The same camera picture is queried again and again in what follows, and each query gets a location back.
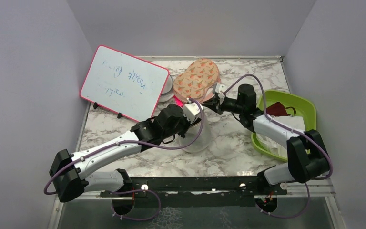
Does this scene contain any white round object behind whiteboard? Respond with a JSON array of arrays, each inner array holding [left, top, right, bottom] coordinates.
[[158, 75, 174, 103]]

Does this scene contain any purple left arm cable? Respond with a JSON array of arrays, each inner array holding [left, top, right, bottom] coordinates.
[[43, 98, 206, 195]]

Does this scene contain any orange patterned bra wash bag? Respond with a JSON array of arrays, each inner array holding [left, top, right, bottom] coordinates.
[[173, 59, 220, 102]]

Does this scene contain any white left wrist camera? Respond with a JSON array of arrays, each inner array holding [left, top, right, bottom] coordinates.
[[182, 103, 203, 124]]

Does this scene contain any dark red cloth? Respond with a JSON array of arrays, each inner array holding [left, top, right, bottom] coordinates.
[[266, 102, 296, 117]]

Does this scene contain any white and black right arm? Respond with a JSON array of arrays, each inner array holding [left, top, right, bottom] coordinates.
[[203, 84, 331, 194]]

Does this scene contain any pink framed whiteboard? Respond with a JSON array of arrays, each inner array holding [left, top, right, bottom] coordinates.
[[80, 45, 169, 122]]

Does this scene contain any green plastic basin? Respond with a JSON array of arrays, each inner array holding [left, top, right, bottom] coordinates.
[[251, 90, 316, 162]]

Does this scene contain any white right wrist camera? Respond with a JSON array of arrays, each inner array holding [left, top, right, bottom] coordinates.
[[213, 83, 227, 103]]

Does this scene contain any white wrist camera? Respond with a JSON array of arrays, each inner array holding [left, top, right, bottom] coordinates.
[[213, 83, 227, 103], [182, 103, 203, 124]]

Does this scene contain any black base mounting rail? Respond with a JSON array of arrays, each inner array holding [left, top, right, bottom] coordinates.
[[100, 176, 287, 213]]

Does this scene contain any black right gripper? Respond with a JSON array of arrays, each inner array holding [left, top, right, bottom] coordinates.
[[203, 95, 245, 115]]

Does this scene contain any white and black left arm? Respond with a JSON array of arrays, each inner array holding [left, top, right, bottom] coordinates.
[[44, 103, 202, 203]]

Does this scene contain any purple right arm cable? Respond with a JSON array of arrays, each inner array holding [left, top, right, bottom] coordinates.
[[222, 73, 334, 181]]

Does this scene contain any white mesh laundry bag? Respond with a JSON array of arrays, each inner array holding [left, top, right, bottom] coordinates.
[[177, 112, 212, 153]]

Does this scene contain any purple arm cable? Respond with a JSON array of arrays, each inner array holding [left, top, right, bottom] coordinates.
[[43, 98, 206, 195], [222, 73, 334, 181]]

